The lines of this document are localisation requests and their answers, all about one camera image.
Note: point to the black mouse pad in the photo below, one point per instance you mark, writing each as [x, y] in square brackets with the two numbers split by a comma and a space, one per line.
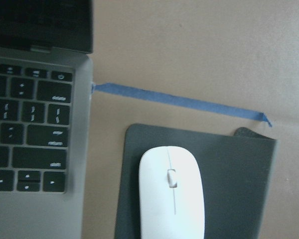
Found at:
[235, 172]

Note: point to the white computer mouse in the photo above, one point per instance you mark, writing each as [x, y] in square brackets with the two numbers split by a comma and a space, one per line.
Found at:
[171, 195]

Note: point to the grey laptop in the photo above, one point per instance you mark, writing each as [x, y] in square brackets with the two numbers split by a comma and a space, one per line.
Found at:
[45, 93]

